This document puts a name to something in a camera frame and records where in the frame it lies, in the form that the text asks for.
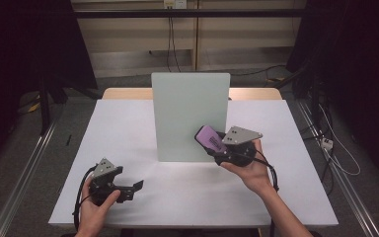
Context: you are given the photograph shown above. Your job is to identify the white power strip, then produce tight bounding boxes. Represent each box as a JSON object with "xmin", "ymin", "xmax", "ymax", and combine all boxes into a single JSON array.
[{"xmin": 320, "ymin": 137, "xmax": 335, "ymax": 151}]

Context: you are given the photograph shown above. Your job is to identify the purple whiteboard eraser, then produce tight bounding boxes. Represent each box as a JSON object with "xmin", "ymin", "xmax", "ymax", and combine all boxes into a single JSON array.
[{"xmin": 193, "ymin": 124, "xmax": 228, "ymax": 156}]

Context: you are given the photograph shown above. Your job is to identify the person's left hand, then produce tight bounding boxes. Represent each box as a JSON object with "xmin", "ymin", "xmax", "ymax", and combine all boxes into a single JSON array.
[{"xmin": 75, "ymin": 177, "xmax": 121, "ymax": 231}]

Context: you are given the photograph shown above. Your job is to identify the white floor cable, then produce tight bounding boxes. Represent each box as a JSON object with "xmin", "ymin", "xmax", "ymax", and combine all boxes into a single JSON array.
[{"xmin": 318, "ymin": 104, "xmax": 362, "ymax": 177}]

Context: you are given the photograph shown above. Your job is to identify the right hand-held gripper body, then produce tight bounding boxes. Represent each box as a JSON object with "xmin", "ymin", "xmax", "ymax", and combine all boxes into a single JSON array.
[{"xmin": 205, "ymin": 125, "xmax": 264, "ymax": 167}]

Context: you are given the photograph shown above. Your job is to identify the white wall outlet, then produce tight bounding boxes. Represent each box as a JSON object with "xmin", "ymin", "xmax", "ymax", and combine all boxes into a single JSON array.
[{"xmin": 163, "ymin": 0, "xmax": 189, "ymax": 10}]

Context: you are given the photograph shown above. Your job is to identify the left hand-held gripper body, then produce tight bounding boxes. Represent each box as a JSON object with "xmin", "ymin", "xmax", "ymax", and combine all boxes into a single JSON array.
[{"xmin": 88, "ymin": 157, "xmax": 136, "ymax": 207}]

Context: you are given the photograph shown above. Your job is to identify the pale green whiteboard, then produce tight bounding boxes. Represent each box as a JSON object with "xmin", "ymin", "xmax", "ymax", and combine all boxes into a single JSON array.
[{"xmin": 150, "ymin": 72, "xmax": 231, "ymax": 163}]

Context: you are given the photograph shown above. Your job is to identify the person's right hand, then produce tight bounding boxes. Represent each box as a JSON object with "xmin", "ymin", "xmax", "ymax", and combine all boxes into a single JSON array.
[{"xmin": 220, "ymin": 138, "xmax": 277, "ymax": 196}]

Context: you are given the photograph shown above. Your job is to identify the black metal stand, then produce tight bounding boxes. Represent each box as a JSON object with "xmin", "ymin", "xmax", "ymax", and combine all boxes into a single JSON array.
[{"xmin": 37, "ymin": 74, "xmax": 52, "ymax": 135}]

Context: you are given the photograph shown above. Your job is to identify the black hanging wall cables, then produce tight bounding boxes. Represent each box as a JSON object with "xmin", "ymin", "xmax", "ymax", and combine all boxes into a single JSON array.
[{"xmin": 166, "ymin": 16, "xmax": 183, "ymax": 73}]

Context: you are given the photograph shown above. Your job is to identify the metal floor rail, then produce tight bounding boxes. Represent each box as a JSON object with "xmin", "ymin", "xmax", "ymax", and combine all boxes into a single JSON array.
[
  {"xmin": 295, "ymin": 99, "xmax": 379, "ymax": 237},
  {"xmin": 0, "ymin": 119, "xmax": 59, "ymax": 237}
]

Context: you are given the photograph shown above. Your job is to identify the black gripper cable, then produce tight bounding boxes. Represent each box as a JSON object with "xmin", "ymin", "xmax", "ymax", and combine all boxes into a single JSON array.
[
  {"xmin": 240, "ymin": 149, "xmax": 280, "ymax": 237},
  {"xmin": 73, "ymin": 164, "xmax": 99, "ymax": 232}
]

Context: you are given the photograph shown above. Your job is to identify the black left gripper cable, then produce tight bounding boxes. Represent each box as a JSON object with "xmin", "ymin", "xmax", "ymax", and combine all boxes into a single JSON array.
[{"xmin": 73, "ymin": 164, "xmax": 99, "ymax": 232}]

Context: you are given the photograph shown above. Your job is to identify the black floor cable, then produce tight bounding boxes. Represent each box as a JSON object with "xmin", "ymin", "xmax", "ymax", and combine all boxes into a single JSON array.
[{"xmin": 230, "ymin": 64, "xmax": 288, "ymax": 78}]

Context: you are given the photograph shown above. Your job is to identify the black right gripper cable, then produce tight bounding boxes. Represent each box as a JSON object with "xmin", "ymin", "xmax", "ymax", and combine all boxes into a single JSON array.
[{"xmin": 240, "ymin": 149, "xmax": 280, "ymax": 237}]

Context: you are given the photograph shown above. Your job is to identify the black curtain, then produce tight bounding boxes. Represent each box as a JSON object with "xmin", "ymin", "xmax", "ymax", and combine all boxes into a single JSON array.
[
  {"xmin": 0, "ymin": 0, "xmax": 99, "ymax": 177},
  {"xmin": 285, "ymin": 0, "xmax": 379, "ymax": 191}
]

